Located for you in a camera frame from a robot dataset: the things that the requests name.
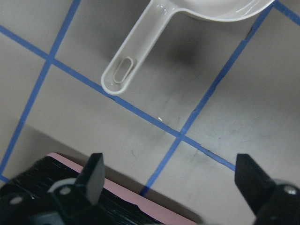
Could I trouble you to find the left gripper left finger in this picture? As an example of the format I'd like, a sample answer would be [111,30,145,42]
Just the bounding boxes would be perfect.
[48,153,105,225]

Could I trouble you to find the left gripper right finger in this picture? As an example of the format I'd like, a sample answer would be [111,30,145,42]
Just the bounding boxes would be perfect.
[234,153,300,225]

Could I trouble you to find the pink bin with black bag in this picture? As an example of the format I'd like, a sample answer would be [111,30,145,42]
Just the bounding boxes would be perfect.
[0,153,193,225]

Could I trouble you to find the beige plastic dustpan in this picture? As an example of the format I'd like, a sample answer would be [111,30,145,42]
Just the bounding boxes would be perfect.
[101,0,273,95]

